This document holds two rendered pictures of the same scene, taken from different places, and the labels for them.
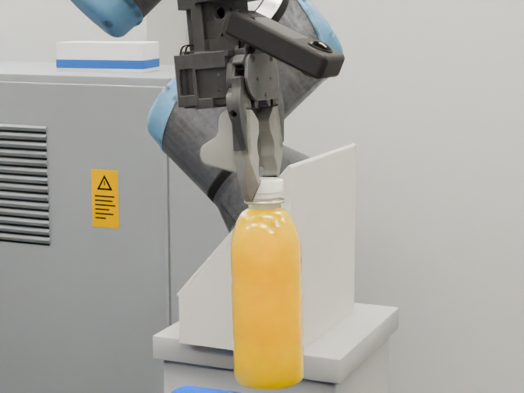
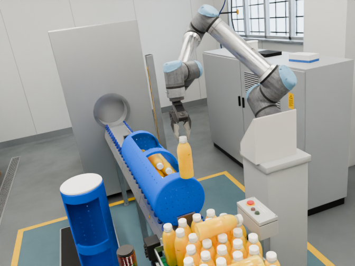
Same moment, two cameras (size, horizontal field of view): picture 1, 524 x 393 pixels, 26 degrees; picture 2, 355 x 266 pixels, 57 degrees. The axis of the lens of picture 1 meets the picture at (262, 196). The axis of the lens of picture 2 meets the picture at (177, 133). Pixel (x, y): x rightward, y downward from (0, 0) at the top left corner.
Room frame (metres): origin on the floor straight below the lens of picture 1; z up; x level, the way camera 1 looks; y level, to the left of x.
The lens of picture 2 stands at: (0.18, -1.16, 2.03)
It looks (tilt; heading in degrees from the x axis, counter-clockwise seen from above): 20 degrees down; 51
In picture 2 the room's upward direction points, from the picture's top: 8 degrees counter-clockwise
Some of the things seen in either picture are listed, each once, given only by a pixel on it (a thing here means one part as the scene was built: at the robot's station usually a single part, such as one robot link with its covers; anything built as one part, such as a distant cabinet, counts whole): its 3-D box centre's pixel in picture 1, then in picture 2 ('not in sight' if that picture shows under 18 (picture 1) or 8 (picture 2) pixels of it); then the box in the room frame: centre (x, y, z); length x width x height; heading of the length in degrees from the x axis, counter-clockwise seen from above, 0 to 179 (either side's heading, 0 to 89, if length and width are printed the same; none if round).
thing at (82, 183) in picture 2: not in sight; (81, 183); (0.89, 0.83, 1.03); 0.28 x 0.28 x 0.01
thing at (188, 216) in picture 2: not in sight; (186, 224); (1.07, -0.02, 0.99); 0.10 x 0.02 x 0.12; 159
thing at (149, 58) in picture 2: not in sight; (162, 143); (1.91, 1.25, 0.85); 0.06 x 0.06 x 1.70; 69
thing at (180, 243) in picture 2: not in sight; (183, 250); (0.91, -0.16, 1.00); 0.07 x 0.07 x 0.19
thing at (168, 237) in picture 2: not in sight; (170, 245); (0.90, -0.09, 1.00); 0.07 x 0.07 x 0.19
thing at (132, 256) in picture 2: not in sight; (126, 256); (0.60, -0.25, 1.23); 0.06 x 0.06 x 0.04
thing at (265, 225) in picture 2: not in sight; (257, 217); (1.27, -0.32, 1.05); 0.20 x 0.10 x 0.10; 69
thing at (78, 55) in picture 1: (107, 56); (303, 57); (3.00, 0.40, 1.48); 0.24 x 0.12 x 0.08; 75
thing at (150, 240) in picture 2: not in sight; (153, 248); (0.87, 0.01, 0.95); 0.10 x 0.07 x 0.10; 159
